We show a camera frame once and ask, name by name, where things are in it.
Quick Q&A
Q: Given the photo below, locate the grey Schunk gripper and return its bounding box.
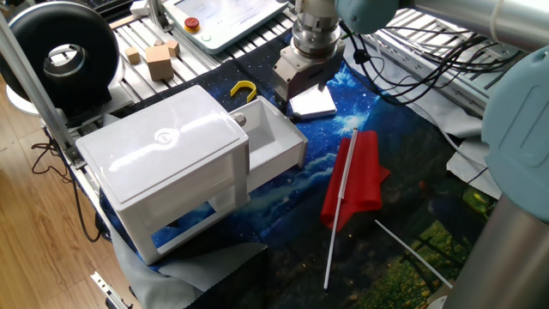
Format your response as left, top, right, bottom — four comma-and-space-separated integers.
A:
273, 40, 346, 108

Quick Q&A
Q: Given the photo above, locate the white plastic drawer cabinet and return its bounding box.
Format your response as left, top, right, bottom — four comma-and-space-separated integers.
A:
75, 84, 250, 266

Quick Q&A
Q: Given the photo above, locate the silver digital scale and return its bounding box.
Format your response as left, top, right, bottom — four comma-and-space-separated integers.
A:
288, 83, 338, 121

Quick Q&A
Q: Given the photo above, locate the yellow U-shaped plastic piece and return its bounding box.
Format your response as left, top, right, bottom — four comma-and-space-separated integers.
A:
230, 80, 258, 103

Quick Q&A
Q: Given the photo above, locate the red flag with white pole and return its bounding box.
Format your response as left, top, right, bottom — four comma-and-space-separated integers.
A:
320, 127, 391, 291

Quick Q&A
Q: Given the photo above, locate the white teach pendant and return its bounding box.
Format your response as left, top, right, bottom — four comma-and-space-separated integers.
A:
162, 0, 289, 56

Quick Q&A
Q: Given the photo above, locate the starry night printed tablecloth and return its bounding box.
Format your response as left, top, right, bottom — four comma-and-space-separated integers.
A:
98, 29, 503, 309

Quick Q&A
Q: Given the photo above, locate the large wooden cube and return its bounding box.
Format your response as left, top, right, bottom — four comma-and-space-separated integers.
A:
144, 45, 175, 82

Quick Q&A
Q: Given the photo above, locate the white small box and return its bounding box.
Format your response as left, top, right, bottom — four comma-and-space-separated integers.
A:
130, 0, 151, 18

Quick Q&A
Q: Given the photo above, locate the light wooden strip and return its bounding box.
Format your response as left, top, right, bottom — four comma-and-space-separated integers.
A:
109, 15, 138, 30

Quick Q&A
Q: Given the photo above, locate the white thin rod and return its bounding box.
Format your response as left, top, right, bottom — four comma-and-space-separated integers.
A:
374, 219, 455, 289

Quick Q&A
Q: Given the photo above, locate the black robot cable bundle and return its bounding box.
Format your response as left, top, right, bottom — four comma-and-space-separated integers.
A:
338, 21, 522, 106

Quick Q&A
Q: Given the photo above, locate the aluminium upright bracket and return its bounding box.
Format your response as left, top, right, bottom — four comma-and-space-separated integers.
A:
148, 0, 173, 33

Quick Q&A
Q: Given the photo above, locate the thin black cable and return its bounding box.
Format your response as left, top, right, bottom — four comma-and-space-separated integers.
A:
466, 166, 490, 185

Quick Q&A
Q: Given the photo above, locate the black ring-shaped fan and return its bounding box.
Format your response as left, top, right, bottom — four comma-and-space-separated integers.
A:
0, 1, 134, 117

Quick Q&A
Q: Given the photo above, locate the black floor cable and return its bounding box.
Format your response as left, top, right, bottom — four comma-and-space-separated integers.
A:
30, 141, 108, 244

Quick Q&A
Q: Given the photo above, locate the aluminium frame profile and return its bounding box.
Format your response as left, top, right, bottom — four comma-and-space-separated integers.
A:
0, 11, 87, 168

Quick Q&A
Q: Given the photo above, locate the silver metal rail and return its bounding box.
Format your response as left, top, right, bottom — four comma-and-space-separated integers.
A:
89, 270, 134, 309

